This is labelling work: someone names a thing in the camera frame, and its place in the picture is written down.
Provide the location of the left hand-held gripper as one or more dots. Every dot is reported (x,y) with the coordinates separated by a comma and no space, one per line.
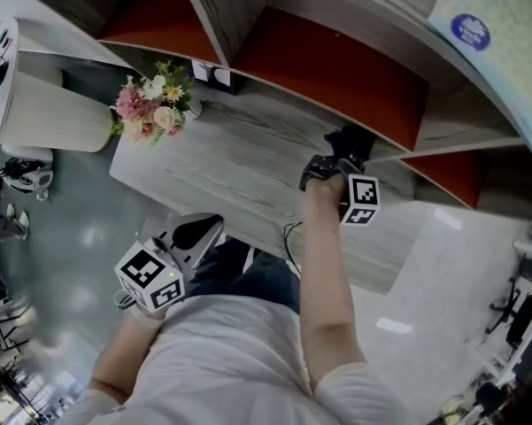
(144,272)

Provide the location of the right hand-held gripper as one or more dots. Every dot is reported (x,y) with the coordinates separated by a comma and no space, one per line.
(364,193)

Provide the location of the dark wiping cloth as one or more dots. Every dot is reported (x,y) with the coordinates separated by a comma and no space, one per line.
(352,144)

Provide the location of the wooden shelf unit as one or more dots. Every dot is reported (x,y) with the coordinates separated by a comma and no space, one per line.
(221,11)

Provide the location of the person's right forearm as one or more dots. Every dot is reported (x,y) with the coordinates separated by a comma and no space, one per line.
(325,281)

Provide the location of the person's left forearm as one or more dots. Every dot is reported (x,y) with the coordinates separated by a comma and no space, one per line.
(124,361)

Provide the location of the light grey wooden desk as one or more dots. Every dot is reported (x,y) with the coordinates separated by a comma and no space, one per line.
(230,166)

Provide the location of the person's blue jeans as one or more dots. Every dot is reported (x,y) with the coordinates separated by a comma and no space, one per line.
(256,277)

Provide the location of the white wristband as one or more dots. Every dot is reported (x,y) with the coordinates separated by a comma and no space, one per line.
(148,319)

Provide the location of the white ribbed vase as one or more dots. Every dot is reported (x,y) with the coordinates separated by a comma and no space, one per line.
(194,109)

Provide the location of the person's white t-shirt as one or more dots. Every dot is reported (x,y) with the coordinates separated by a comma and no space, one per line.
(230,361)

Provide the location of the pink and cream flower bouquet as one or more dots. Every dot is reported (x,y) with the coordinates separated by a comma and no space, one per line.
(146,104)

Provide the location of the round white side table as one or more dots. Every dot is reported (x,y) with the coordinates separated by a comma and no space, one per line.
(48,118)

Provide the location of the pale tissue pack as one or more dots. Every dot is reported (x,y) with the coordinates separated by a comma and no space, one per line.
(504,60)

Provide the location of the black office chair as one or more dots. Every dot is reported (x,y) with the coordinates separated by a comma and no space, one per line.
(520,317)

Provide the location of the small black deer picture frame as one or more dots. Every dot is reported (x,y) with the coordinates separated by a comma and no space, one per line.
(212,75)

